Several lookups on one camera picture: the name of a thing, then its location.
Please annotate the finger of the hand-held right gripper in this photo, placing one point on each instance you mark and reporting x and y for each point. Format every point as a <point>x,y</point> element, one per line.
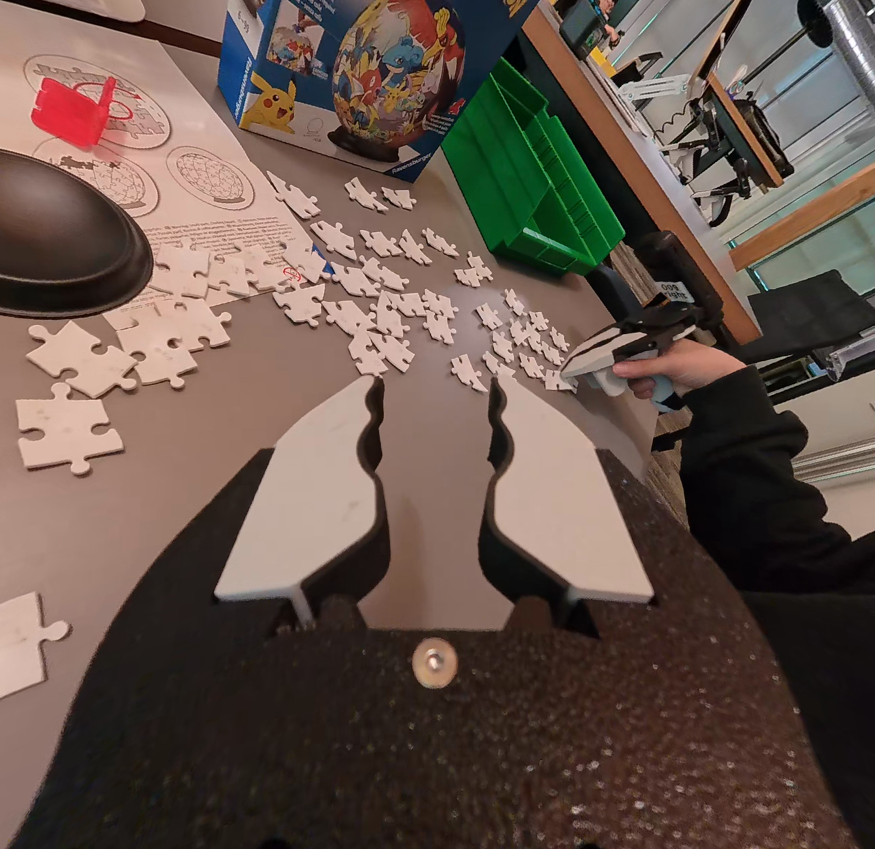
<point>580,378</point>
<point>612,339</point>

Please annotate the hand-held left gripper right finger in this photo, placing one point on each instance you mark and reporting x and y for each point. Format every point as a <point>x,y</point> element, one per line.
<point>560,521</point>

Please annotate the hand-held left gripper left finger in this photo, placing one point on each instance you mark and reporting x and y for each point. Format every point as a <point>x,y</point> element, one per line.
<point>307,514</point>

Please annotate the scatter of white puzzle pieces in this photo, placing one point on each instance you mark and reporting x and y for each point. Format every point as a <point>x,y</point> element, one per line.
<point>68,428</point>

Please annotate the person's right forearm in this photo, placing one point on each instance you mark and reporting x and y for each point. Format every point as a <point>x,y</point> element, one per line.
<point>752,486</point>

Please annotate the blue puzzle box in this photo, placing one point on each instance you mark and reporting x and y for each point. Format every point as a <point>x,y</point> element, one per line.
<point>383,76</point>

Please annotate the person's right hand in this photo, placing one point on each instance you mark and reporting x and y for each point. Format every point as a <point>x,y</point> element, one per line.
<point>690,367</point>

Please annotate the green plastic bin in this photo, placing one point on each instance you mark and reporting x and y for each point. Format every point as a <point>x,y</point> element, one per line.
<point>540,179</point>

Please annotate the person's black hoodie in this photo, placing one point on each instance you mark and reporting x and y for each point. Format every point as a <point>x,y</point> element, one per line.
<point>834,692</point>

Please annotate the black round stand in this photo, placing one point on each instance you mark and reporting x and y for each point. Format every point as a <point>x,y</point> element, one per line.
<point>55,233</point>

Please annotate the white folded leaflet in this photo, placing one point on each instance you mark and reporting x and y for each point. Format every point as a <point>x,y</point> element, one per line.
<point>184,110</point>

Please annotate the red plastic clip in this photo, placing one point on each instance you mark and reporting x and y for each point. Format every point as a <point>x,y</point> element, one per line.
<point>68,114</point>

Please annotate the silver ventilation duct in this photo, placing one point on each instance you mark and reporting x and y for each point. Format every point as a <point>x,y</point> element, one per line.
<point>847,42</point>

